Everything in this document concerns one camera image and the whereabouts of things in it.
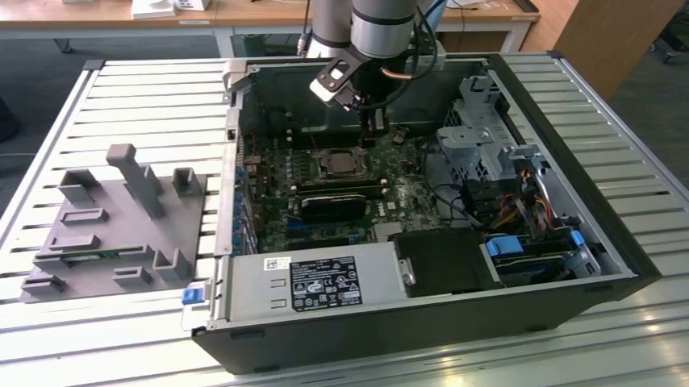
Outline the CPU socket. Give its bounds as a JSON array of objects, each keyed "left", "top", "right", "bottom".
[{"left": 314, "top": 147, "right": 378, "bottom": 182}]

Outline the wooden cabinet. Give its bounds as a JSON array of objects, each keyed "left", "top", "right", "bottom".
[{"left": 520, "top": 0, "right": 681, "bottom": 102}]

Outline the silver CPU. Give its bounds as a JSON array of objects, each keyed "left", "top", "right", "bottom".
[{"left": 329, "top": 151, "right": 364, "bottom": 175}]

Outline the wooden desk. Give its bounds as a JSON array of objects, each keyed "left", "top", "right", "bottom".
[{"left": 0, "top": 0, "right": 542, "bottom": 57}]

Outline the black graphics card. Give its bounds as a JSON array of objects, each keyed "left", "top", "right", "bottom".
[{"left": 298, "top": 192, "right": 369, "bottom": 223}]

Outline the copper tube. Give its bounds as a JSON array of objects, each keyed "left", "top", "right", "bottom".
[{"left": 380, "top": 65, "right": 414, "bottom": 85}]

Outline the black open PC case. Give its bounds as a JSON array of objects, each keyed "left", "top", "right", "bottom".
[{"left": 191, "top": 50, "right": 664, "bottom": 376}]

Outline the hard disk in blue carrier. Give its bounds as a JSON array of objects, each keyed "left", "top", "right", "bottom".
[{"left": 482, "top": 235, "right": 581, "bottom": 283}]

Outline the silver power supply unit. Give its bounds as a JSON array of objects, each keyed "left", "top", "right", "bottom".
[{"left": 207, "top": 241, "right": 409, "bottom": 331}]

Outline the grey parts rack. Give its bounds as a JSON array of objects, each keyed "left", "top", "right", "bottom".
[{"left": 19, "top": 143, "right": 210, "bottom": 303}]

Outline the small silver heatsink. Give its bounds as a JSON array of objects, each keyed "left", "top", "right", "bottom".
[{"left": 374, "top": 223, "right": 406, "bottom": 243}]

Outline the silver metal drive cage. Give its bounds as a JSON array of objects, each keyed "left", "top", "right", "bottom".
[{"left": 434, "top": 74, "right": 546, "bottom": 185}]

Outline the coloured wire bundle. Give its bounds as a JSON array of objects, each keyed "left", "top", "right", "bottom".
[{"left": 497, "top": 169, "right": 557, "bottom": 233}]

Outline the black plastic shroud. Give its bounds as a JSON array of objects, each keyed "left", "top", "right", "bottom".
[{"left": 392, "top": 231, "right": 510, "bottom": 299}]

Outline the black white-rimmed wrist camera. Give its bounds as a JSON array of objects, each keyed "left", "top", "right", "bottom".
[{"left": 309, "top": 57, "right": 361, "bottom": 109}]

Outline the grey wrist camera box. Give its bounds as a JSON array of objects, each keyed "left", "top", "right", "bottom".
[{"left": 413, "top": 42, "right": 449, "bottom": 70}]

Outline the metal socket cover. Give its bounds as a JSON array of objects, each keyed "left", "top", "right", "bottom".
[{"left": 317, "top": 148, "right": 376, "bottom": 181}]

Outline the green motherboard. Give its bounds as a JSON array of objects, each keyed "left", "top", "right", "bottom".
[{"left": 239, "top": 127, "right": 452, "bottom": 253}]

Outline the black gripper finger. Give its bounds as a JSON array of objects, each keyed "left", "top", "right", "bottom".
[{"left": 361, "top": 109, "right": 388, "bottom": 148}]

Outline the green RAM stick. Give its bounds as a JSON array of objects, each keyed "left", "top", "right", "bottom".
[{"left": 59, "top": 248, "right": 125, "bottom": 260}]

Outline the black office chair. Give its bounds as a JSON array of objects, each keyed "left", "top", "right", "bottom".
[{"left": 657, "top": 23, "right": 689, "bottom": 65}]

